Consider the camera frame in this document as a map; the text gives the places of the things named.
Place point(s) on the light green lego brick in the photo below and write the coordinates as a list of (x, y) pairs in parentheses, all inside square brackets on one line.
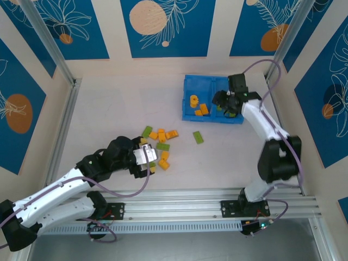
[(147, 131), (231, 114), (198, 137), (163, 146), (152, 164)]

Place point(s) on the round orange lego brick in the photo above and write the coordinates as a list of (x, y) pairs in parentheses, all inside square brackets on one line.
[(193, 101)]

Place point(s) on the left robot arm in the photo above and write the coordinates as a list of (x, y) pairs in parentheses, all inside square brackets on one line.
[(49, 193)]

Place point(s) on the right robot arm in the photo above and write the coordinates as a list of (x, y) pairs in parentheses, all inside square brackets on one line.
[(258, 119)]

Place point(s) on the orange curved lego brick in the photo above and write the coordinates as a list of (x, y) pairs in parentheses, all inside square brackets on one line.
[(164, 164)]

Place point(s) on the orange sloped lego brick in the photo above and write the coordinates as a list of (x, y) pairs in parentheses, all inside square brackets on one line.
[(165, 155)]

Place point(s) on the small orange lego brick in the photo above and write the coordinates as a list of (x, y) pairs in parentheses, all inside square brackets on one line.
[(161, 131)]

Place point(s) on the blue two-compartment plastic container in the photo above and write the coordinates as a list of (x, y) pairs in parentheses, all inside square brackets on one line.
[(198, 87)]

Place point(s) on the grey metal sheet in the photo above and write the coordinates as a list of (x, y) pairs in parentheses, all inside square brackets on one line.
[(174, 247)]

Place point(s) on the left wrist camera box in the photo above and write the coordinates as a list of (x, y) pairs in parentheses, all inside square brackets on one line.
[(146, 155)]

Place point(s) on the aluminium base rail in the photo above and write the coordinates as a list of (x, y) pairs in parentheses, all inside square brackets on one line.
[(176, 206)]

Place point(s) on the aluminium side rail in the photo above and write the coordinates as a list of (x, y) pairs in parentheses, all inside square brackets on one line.
[(280, 118), (69, 108)]

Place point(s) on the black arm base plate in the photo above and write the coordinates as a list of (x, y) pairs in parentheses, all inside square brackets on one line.
[(117, 210), (229, 208)]

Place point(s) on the blue floral wall panel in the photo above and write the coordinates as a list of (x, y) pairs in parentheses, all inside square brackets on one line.
[(344, 208), (312, 35), (190, 27), (16, 81), (35, 40), (81, 32), (244, 27), (320, 122)]

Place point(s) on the aluminium frame post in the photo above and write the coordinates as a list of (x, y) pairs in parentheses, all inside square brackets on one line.
[(288, 40), (53, 46)]

